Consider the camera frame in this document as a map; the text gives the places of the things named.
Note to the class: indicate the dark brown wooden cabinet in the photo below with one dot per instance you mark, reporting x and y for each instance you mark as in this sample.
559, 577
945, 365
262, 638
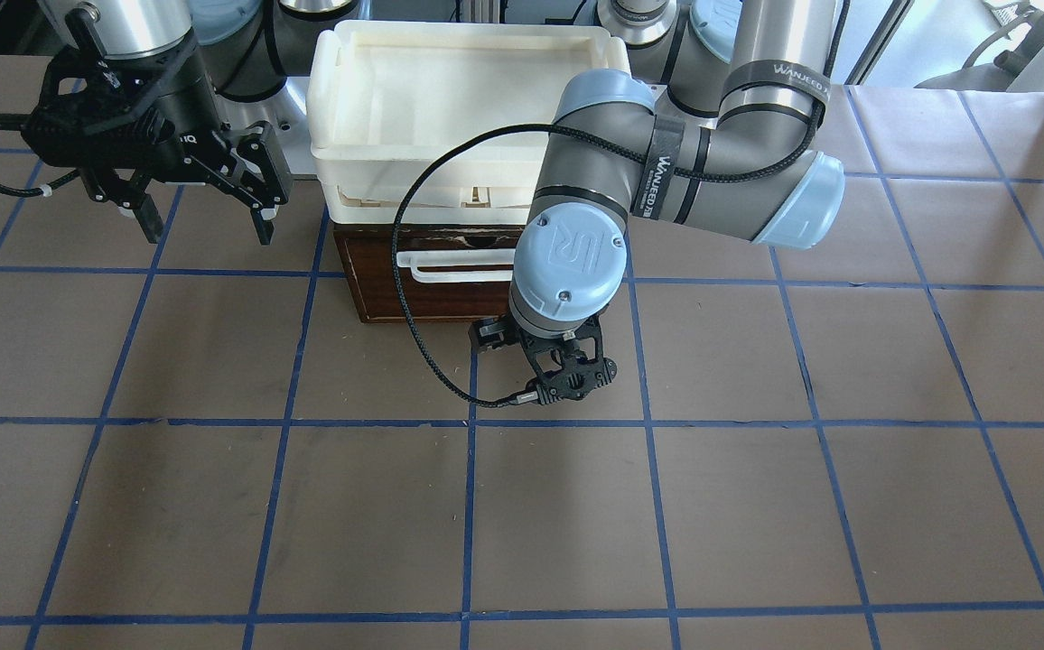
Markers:
346, 271

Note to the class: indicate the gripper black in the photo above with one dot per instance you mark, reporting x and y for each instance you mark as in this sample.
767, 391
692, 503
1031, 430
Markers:
177, 110
489, 335

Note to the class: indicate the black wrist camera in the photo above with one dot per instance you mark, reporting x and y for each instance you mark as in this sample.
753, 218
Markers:
493, 333

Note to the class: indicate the white plastic tray bin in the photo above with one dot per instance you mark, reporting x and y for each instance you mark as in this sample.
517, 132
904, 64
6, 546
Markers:
385, 99

